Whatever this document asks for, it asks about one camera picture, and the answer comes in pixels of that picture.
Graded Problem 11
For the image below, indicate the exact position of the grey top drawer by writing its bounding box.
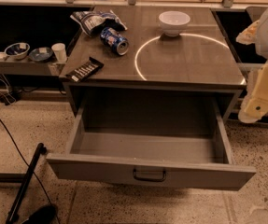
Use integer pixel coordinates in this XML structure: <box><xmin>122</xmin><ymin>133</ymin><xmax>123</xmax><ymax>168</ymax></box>
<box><xmin>47</xmin><ymin>96</ymin><xmax>256</xmax><ymax>190</ymax></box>

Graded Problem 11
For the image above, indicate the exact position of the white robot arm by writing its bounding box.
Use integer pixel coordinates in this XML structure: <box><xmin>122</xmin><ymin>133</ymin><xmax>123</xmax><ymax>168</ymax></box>
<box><xmin>236</xmin><ymin>8</ymin><xmax>268</xmax><ymax>123</ymax></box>

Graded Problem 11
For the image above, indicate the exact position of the grey cabinet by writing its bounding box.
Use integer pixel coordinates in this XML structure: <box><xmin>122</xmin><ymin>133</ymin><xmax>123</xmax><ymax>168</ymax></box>
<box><xmin>58</xmin><ymin>5</ymin><xmax>247</xmax><ymax>123</ymax></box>

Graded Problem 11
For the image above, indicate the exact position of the blue soda can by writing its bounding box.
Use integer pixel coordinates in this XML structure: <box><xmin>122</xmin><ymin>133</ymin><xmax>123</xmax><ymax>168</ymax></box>
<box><xmin>100</xmin><ymin>27</ymin><xmax>129</xmax><ymax>56</ymax></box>

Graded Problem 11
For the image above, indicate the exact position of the black snack bar wrapper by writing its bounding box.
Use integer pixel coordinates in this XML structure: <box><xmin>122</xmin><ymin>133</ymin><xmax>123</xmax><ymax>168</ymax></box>
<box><xmin>66</xmin><ymin>57</ymin><xmax>104</xmax><ymax>82</ymax></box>

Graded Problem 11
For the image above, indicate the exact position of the blue white chip bag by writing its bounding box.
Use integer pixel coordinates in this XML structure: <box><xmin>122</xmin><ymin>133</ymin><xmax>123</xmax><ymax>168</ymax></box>
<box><xmin>70</xmin><ymin>10</ymin><xmax>127</xmax><ymax>36</ymax></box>

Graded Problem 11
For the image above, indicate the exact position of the white paper cup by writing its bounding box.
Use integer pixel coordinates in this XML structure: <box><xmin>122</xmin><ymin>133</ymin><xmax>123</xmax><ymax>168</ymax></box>
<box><xmin>51</xmin><ymin>43</ymin><xmax>67</xmax><ymax>63</ymax></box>

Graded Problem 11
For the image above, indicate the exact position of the blue shallow bowl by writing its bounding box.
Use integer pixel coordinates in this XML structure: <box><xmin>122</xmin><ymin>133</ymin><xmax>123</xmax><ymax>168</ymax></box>
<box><xmin>29</xmin><ymin>47</ymin><xmax>53</xmax><ymax>63</ymax></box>

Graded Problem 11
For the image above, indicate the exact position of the black stand leg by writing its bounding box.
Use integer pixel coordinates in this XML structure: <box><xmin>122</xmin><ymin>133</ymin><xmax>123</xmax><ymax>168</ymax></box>
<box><xmin>6</xmin><ymin>143</ymin><xmax>47</xmax><ymax>224</ymax></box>

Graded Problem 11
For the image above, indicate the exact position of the grey side shelf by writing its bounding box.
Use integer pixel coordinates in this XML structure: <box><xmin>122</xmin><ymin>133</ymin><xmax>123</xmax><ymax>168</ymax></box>
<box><xmin>0</xmin><ymin>59</ymin><xmax>64</xmax><ymax>77</ymax></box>

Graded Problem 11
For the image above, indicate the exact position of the black cable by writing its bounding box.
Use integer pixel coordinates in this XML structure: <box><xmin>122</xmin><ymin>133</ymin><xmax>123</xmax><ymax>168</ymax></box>
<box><xmin>0</xmin><ymin>109</ymin><xmax>62</xmax><ymax>224</ymax></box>

